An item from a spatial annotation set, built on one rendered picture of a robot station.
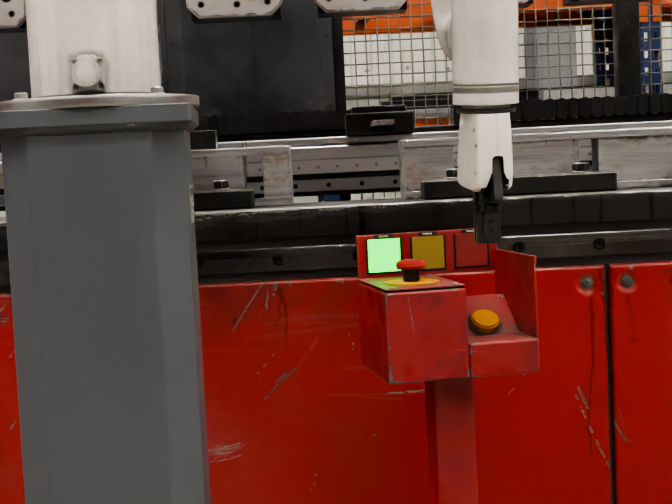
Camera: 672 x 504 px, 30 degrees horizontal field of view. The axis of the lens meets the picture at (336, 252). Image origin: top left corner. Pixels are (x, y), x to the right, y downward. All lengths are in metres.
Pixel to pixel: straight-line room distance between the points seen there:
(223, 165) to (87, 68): 0.90
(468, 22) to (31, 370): 0.73
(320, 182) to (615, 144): 0.54
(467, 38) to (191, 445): 0.67
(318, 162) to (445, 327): 0.75
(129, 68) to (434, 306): 0.59
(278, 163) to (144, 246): 0.90
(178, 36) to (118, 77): 1.41
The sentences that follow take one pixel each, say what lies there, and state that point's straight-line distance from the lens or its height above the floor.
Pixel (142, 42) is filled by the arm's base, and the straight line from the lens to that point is 1.17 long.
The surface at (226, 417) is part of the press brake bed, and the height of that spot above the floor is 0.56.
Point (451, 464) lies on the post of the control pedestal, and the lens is 1.67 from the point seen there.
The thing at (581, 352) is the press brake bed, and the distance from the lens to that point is 1.94.
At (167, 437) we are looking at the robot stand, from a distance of 1.14.
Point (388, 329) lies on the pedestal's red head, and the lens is 1.56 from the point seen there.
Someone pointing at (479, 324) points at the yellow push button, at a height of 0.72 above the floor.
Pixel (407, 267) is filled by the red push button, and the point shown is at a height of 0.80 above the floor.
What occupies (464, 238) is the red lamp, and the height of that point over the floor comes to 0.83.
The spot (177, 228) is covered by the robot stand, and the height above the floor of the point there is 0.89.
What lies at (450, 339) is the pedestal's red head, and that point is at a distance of 1.59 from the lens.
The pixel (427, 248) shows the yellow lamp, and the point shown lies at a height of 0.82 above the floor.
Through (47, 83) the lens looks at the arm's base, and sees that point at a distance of 1.17.
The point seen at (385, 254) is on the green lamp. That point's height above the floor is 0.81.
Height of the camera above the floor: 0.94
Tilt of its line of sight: 4 degrees down
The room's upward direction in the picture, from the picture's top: 3 degrees counter-clockwise
